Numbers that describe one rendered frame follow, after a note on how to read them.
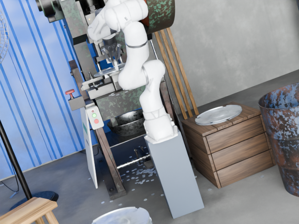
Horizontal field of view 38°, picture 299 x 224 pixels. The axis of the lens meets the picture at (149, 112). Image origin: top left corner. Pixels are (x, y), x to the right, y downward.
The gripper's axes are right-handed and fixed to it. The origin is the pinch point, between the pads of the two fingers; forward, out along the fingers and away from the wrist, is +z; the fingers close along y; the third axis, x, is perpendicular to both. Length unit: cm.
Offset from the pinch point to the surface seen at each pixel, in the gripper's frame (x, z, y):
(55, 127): 107, 106, -53
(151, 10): 5.7, -25.5, 31.1
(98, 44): 21.3, -6.8, -3.9
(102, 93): 5.2, 19.8, -12.5
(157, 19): 9.0, -16.5, 35.0
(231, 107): -43, 31, 56
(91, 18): 30.8, -21.2, -2.2
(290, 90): -75, 6, 76
